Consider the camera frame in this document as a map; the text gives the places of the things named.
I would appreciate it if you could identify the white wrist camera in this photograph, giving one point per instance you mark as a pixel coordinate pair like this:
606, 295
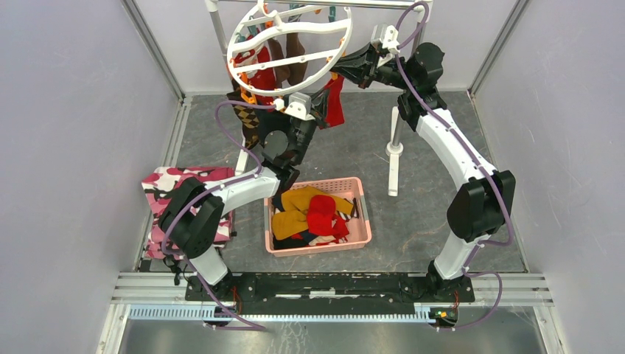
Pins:
385, 38
297, 105

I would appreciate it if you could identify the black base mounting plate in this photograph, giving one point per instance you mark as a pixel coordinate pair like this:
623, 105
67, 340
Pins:
273, 293

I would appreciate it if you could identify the yellow cloth in basket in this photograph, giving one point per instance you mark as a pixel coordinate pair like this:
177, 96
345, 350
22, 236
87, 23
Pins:
290, 216

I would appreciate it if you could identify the red white patterned sock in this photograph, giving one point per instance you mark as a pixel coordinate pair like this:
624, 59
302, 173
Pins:
332, 90

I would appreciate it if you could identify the red white santa sock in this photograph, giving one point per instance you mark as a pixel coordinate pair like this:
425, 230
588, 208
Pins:
262, 79

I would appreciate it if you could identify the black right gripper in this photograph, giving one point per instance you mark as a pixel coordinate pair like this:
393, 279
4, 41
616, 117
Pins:
360, 74

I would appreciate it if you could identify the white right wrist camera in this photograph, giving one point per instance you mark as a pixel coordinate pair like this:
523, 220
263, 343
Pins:
385, 38

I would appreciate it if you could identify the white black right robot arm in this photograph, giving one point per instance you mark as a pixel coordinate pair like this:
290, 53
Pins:
479, 214

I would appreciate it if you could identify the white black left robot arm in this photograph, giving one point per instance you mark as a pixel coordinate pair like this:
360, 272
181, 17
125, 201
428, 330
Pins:
192, 217

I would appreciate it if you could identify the pink perforated plastic basket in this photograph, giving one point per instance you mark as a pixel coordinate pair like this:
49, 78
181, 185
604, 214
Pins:
359, 226

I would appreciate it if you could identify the white round clip hanger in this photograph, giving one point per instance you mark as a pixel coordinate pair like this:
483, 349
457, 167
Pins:
324, 31

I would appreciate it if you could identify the pink camouflage folded cloth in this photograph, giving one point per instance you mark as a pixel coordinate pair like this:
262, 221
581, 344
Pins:
158, 187

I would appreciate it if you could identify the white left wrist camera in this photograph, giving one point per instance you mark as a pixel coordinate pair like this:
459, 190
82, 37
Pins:
297, 105

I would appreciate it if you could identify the white metal drying rack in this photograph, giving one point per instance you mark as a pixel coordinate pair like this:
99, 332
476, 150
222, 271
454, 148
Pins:
379, 61

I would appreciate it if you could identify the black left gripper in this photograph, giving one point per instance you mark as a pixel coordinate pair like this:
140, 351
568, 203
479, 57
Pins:
318, 104

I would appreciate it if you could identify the red cloth in basket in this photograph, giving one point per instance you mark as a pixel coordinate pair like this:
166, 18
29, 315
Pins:
323, 218

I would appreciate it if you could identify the argyle brown yellow sock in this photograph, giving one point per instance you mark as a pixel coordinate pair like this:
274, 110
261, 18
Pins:
250, 125

